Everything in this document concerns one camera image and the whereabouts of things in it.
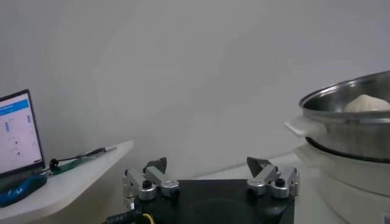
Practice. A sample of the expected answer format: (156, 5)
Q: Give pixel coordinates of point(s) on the blue black computer mouse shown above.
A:
(21, 190)

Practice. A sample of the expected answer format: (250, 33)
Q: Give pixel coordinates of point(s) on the dark laptop computer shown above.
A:
(18, 134)

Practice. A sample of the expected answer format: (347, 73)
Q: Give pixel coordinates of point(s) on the perforated steel steamer basket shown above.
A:
(350, 137)

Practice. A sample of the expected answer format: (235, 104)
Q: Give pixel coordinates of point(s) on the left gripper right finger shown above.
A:
(274, 182)

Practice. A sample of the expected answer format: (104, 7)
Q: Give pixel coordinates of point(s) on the white side table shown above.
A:
(91, 170)

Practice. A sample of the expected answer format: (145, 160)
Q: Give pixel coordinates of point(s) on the white steamed baozi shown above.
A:
(367, 103)

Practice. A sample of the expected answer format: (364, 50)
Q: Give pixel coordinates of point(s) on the cream electric cooking pot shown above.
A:
(350, 188)

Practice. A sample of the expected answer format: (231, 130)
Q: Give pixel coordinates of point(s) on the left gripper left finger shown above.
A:
(146, 185)

